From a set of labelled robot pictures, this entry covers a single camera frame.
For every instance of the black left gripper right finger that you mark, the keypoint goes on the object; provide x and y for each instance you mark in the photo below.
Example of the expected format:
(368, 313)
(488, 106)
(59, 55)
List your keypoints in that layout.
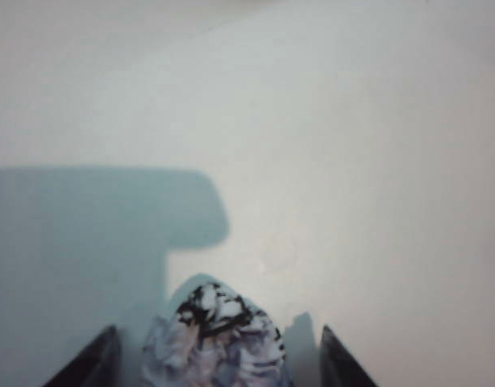
(336, 363)

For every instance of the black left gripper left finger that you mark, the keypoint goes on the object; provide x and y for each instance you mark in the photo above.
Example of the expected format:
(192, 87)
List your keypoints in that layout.
(98, 359)

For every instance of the printed paper ball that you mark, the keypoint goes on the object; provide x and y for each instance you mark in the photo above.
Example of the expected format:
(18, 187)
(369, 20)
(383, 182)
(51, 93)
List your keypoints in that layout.
(215, 342)

